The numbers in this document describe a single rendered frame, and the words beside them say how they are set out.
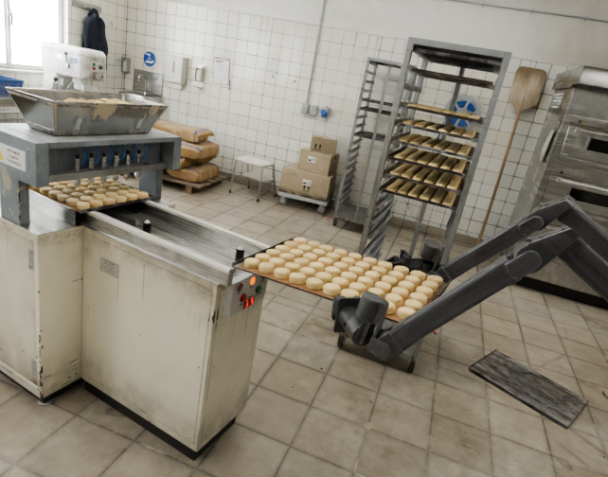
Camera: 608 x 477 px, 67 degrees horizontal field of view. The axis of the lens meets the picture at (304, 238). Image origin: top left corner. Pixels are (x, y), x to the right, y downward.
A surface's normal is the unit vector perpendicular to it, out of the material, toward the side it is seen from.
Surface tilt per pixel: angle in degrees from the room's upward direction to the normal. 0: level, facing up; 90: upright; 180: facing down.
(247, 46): 90
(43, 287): 90
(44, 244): 90
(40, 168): 90
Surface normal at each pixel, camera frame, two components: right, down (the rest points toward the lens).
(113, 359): -0.47, 0.22
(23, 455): 0.18, -0.92
